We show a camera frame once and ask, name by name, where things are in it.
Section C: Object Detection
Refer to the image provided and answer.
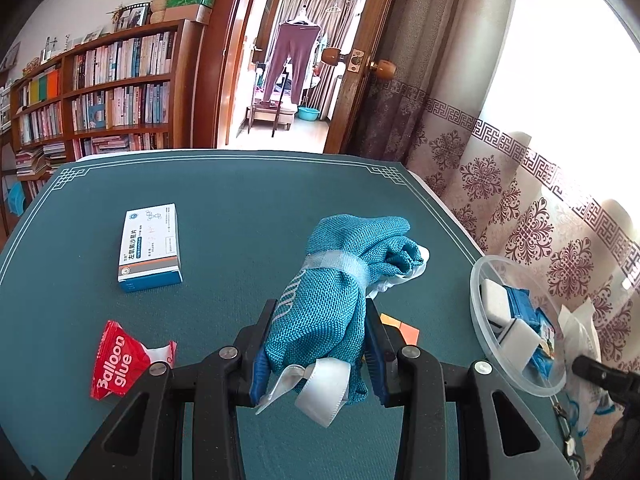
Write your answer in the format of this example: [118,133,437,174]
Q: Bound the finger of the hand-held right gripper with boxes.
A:
[572,355,640,403]

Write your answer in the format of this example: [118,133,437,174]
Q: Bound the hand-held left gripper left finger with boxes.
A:
[67,299,278,480]

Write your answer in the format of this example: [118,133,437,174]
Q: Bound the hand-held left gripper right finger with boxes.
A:
[364,297,583,480]

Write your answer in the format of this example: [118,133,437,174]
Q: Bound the orange and yellow toy block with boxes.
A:
[379,312,420,347]

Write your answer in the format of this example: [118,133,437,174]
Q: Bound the white plastic packet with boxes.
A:
[557,300,616,436]

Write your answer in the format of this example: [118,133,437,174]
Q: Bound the blue cracker packet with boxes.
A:
[530,320,558,381]

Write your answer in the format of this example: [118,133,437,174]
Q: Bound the teal knitted cloth bundle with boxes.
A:
[255,214,432,428]

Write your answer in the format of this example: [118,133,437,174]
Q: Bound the white sponge with black stripe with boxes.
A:
[479,280,511,333]
[499,319,542,376]

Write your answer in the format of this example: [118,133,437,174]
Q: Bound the dark blue snack packet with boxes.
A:
[502,285,548,336]

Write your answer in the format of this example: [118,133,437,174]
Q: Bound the clear plastic bowl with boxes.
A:
[469,255,568,397]

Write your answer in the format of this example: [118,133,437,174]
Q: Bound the red glue packet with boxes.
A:
[90,320,178,401]

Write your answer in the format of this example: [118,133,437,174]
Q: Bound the white and blue medicine box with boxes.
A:
[118,203,184,294]

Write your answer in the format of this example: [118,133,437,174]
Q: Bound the green table mat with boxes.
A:
[0,149,586,480]

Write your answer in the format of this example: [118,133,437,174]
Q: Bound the patterned beige curtain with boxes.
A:
[345,0,640,461]

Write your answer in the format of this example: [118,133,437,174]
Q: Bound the wooden bookshelf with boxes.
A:
[0,19,206,241]

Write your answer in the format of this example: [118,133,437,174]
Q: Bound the pile of books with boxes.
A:
[15,140,68,181]

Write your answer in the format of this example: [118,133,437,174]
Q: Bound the purple hanging pants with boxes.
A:
[262,19,321,106]

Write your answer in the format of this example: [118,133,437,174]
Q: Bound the brown striped curtain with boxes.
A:
[277,0,368,121]

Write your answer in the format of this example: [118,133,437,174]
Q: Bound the rows of books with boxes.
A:
[15,32,173,181]

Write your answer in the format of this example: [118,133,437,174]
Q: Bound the wooden door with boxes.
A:
[322,0,406,156]

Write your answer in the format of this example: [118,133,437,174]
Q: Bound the pale cardboard box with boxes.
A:
[164,5,213,25]

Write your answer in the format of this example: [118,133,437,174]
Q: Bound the wooden door frame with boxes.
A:
[192,0,281,151]

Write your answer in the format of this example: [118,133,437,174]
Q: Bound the photo frame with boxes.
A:
[114,2,152,31]

